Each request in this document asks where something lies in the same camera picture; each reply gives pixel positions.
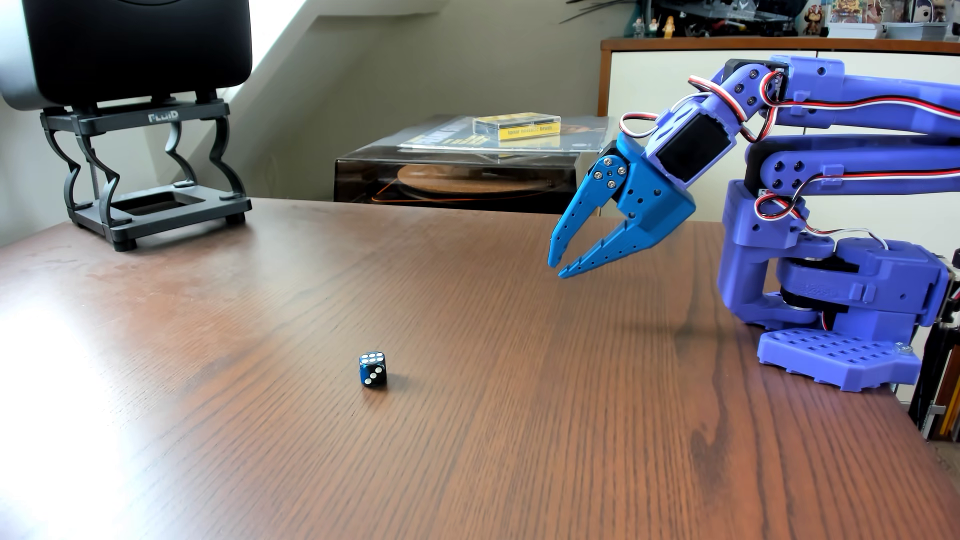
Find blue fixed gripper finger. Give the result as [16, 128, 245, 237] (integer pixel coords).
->
[558, 219, 673, 280]

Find red white black servo cable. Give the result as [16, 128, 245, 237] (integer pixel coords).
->
[618, 71, 960, 144]
[753, 168, 960, 252]

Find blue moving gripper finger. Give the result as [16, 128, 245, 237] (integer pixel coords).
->
[548, 153, 630, 269]

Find purple robot base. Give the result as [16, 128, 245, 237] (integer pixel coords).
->
[757, 238, 952, 393]

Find blue dice white pips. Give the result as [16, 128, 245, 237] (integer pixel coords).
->
[358, 350, 389, 390]

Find yellow cassette in clear case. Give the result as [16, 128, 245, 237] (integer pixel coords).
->
[472, 111, 562, 142]

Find black speaker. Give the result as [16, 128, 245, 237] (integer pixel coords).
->
[0, 0, 254, 111]

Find white cabinet with wooden top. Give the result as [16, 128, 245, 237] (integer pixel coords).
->
[597, 36, 960, 260]

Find turntable with clear lid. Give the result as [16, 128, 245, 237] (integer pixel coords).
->
[333, 114, 601, 216]

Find white display box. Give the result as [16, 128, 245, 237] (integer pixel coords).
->
[826, 21, 883, 40]

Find dark model on cabinet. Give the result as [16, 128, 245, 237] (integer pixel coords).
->
[675, 0, 807, 37]

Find blue purple gripper body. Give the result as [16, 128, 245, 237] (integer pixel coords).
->
[617, 97, 741, 228]

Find black speaker stand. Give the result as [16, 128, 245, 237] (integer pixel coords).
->
[39, 90, 253, 252]

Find grey display box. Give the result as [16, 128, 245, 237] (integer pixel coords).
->
[882, 21, 950, 42]

